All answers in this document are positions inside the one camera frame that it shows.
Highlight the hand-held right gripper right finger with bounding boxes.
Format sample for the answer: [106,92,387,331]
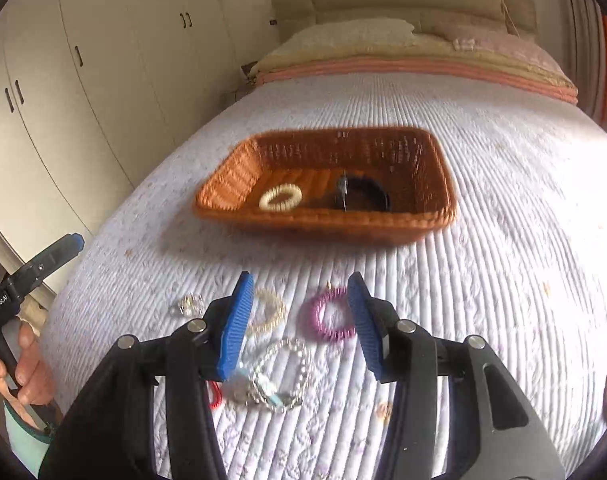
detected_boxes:
[347,271,567,480]

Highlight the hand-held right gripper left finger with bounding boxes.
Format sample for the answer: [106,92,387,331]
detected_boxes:
[38,271,255,480]

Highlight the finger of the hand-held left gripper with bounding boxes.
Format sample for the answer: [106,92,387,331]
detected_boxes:
[6,233,85,307]

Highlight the silver chain bracelet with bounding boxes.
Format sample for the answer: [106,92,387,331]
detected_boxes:
[224,337,315,414]

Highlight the brown woven basket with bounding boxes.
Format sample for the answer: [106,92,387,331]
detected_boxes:
[194,127,459,247]

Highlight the person's left forearm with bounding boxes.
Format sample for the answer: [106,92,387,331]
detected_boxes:
[2,399,60,477]

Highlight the person's left hand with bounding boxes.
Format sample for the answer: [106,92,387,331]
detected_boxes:
[0,322,55,407]

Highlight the black wristband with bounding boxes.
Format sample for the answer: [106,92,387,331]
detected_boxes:
[327,172,392,212]

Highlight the white quilted bedspread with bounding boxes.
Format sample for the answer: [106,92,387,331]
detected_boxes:
[40,80,607,480]

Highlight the white wardrobe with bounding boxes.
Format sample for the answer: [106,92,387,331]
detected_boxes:
[0,0,265,242]

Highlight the folded pink and cream blankets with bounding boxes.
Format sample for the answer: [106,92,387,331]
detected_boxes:
[248,54,580,106]

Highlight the cream pillow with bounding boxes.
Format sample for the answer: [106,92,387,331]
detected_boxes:
[268,18,415,59]

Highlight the pink pillow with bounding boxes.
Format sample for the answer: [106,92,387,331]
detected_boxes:
[432,22,565,74]

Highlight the striped curtain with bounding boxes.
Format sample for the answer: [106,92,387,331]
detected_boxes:
[557,0,607,127]

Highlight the cream pearl bracelet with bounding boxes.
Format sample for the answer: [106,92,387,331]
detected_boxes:
[246,287,286,337]

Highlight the pink coil bracelet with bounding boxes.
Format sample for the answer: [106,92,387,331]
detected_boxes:
[310,284,357,344]

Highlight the clear crystal bracelet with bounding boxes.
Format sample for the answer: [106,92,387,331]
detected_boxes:
[169,293,205,319]

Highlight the white bead bracelet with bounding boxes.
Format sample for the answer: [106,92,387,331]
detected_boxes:
[258,183,304,212]

